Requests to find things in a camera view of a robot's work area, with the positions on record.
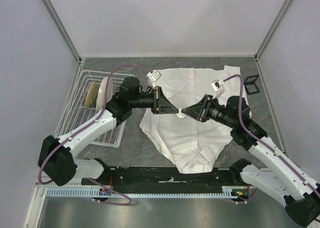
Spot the white wire dish rack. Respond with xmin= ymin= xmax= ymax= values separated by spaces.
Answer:
xmin=54 ymin=70 xmax=125 ymax=148

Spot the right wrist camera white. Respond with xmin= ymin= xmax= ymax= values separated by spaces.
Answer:
xmin=211 ymin=80 xmax=225 ymax=98

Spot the light blue cable duct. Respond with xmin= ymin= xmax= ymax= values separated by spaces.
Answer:
xmin=46 ymin=187 xmax=237 ymax=199

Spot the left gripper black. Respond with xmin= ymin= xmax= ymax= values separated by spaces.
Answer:
xmin=130 ymin=86 xmax=179 ymax=115

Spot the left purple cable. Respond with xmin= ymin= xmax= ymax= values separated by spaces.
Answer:
xmin=37 ymin=64 xmax=149 ymax=206

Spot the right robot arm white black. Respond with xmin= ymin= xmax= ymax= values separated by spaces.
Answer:
xmin=182 ymin=94 xmax=320 ymax=228

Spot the white shirt garment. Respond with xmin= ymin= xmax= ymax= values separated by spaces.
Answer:
xmin=139 ymin=65 xmax=240 ymax=174

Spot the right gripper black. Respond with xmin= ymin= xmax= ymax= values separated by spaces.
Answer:
xmin=181 ymin=94 xmax=236 ymax=129

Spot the cream plate large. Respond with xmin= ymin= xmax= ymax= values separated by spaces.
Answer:
xmin=96 ymin=77 xmax=114 ymax=111

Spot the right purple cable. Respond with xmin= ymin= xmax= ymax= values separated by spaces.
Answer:
xmin=222 ymin=74 xmax=320 ymax=205

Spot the beige plate small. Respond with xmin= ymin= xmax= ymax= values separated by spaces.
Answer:
xmin=84 ymin=81 xmax=98 ymax=108

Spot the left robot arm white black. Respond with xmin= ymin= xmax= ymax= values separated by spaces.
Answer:
xmin=38 ymin=77 xmax=179 ymax=186

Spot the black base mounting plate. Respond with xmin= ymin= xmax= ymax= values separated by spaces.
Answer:
xmin=94 ymin=166 xmax=247 ymax=187

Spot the black square open case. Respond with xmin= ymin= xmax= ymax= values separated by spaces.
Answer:
xmin=244 ymin=74 xmax=260 ymax=95

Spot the purple cable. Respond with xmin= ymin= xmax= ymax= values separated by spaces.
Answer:
xmin=222 ymin=74 xmax=320 ymax=205
xmin=37 ymin=64 xmax=149 ymax=206

